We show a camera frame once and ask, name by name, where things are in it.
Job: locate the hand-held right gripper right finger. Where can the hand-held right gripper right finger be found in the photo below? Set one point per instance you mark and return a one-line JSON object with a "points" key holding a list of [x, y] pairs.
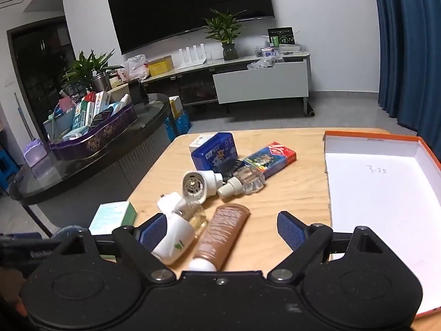
{"points": [[291, 229]]}

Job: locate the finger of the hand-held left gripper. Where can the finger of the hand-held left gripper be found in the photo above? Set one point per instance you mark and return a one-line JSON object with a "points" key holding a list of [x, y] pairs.
{"points": [[67, 230]]}

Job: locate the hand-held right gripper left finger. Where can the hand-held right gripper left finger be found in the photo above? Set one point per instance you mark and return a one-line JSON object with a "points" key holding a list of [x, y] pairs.
{"points": [[153, 232]]}

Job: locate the white heater with leaf print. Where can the white heater with leaf print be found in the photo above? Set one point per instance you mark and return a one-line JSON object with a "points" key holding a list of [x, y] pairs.
{"points": [[175, 238]]}

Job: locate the teal and white box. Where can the teal and white box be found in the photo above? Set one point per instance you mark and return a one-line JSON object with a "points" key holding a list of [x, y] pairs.
{"points": [[112, 217]]}

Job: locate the white round vented heater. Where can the white round vented heater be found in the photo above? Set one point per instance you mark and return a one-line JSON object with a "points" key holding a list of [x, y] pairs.
{"points": [[198, 184]]}

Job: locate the clear refill bottle white cap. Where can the clear refill bottle white cap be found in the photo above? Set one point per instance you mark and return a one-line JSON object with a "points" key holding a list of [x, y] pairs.
{"points": [[246, 181]]}

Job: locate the brown tube white cap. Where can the brown tube white cap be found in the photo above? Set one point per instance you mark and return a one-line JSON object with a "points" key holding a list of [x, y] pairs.
{"points": [[222, 234]]}

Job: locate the colourful playing card box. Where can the colourful playing card box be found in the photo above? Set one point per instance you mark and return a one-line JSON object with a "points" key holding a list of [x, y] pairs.
{"points": [[270, 158]]}

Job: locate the small black item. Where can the small black item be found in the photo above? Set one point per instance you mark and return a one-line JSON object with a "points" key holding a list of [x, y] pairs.
{"points": [[231, 168]]}

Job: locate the orange and white cardboard box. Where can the orange and white cardboard box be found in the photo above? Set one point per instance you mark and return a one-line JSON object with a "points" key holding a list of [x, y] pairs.
{"points": [[379, 207]]}

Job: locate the blue plastic box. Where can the blue plastic box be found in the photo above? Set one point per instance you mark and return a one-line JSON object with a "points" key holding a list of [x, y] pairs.
{"points": [[215, 153]]}

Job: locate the small white box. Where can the small white box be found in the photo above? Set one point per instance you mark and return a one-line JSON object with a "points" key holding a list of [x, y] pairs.
{"points": [[199, 142]]}

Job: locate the blue plastic stool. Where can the blue plastic stool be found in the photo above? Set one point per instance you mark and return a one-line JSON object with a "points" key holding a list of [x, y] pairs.
{"points": [[7, 169]]}

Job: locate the purple patterned tray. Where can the purple patterned tray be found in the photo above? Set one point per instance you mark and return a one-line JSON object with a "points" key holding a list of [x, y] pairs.
{"points": [[100, 134]]}

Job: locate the blue plastic packet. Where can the blue plastic packet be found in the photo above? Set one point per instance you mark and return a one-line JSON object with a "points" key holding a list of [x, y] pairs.
{"points": [[179, 126]]}

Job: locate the round black glass table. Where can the round black glass table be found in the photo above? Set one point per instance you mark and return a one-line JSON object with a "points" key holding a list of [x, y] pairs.
{"points": [[148, 113]]}

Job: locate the pile of small boxes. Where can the pile of small boxes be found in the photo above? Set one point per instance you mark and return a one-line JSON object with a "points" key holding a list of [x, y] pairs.
{"points": [[86, 112]]}

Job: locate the black tube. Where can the black tube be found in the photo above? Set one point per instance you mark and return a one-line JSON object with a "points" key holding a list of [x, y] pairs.
{"points": [[311, 109]]}

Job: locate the white and yellow carton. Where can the white and yellow carton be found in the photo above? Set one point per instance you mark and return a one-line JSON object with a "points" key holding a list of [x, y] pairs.
{"points": [[175, 105]]}

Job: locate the black stand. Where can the black stand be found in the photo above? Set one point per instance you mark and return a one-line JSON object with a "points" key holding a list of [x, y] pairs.
{"points": [[137, 92]]}

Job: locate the cream box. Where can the cream box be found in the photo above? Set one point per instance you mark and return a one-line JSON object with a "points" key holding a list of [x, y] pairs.
{"points": [[119, 91]]}

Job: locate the white cabinet drawer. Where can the white cabinet drawer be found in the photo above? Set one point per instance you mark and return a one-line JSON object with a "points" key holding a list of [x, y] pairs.
{"points": [[262, 82]]}

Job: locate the long television cabinet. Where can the long television cabinet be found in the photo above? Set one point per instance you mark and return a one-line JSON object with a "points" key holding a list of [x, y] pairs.
{"points": [[193, 82]]}

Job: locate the dark glass door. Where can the dark glass door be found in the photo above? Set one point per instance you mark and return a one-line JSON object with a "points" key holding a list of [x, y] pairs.
{"points": [[38, 76]]}

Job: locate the plant in metal pot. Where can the plant in metal pot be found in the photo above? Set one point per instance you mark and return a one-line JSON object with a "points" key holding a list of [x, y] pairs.
{"points": [[89, 69]]}

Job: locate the yellow box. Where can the yellow box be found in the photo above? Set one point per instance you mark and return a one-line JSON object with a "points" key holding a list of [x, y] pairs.
{"points": [[160, 66]]}

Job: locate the white and red plastic bag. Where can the white and red plastic bag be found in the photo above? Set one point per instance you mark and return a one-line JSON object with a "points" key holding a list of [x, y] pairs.
{"points": [[136, 66]]}

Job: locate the clear plastic bag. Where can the clear plastic bag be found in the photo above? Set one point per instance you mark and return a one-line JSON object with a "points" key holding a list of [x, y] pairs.
{"points": [[263, 63]]}

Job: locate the clear plastic container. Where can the clear plastic container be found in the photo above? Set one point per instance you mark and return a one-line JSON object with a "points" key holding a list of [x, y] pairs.
{"points": [[279, 50]]}

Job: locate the white router with antennas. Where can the white router with antennas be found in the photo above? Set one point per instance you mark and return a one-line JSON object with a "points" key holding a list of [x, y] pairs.
{"points": [[193, 57]]}

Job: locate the black and green box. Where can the black and green box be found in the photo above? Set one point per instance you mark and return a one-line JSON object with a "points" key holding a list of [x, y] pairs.
{"points": [[281, 37]]}

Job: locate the potted plant in dark vase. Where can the potted plant in dark vase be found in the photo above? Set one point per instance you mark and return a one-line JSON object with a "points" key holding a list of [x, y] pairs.
{"points": [[225, 29]]}

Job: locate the blue curtain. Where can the blue curtain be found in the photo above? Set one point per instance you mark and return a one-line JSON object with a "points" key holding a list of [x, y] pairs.
{"points": [[406, 48]]}

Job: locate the black wall television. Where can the black wall television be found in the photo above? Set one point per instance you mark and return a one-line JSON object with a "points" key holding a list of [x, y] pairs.
{"points": [[189, 7]]}

